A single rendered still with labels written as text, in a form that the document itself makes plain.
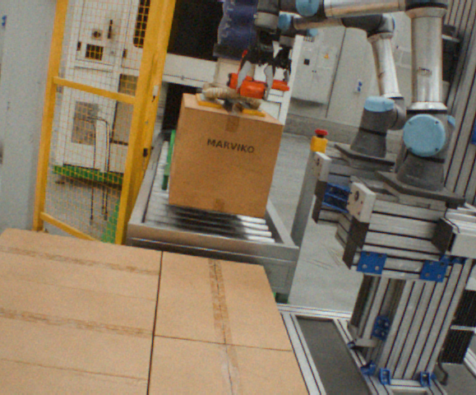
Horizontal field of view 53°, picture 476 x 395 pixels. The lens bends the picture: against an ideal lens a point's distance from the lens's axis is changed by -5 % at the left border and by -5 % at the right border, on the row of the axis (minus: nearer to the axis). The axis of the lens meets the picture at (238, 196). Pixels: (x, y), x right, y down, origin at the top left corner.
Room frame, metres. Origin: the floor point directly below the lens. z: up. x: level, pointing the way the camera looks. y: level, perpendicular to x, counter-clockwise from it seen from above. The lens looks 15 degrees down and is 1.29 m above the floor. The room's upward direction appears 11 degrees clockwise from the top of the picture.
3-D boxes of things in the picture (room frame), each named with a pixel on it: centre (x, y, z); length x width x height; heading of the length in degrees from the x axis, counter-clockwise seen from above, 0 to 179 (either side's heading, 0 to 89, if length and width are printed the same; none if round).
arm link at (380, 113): (2.04, -0.49, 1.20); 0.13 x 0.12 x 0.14; 137
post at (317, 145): (2.54, -0.35, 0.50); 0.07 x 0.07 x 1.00; 9
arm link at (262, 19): (1.69, 0.03, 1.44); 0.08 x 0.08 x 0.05
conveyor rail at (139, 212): (3.00, 0.56, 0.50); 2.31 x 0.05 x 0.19; 9
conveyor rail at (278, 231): (3.10, -0.08, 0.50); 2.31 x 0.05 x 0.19; 9
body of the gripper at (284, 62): (2.57, -0.09, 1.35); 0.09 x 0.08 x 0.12; 10
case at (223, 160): (2.26, 0.13, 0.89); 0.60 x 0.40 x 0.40; 10
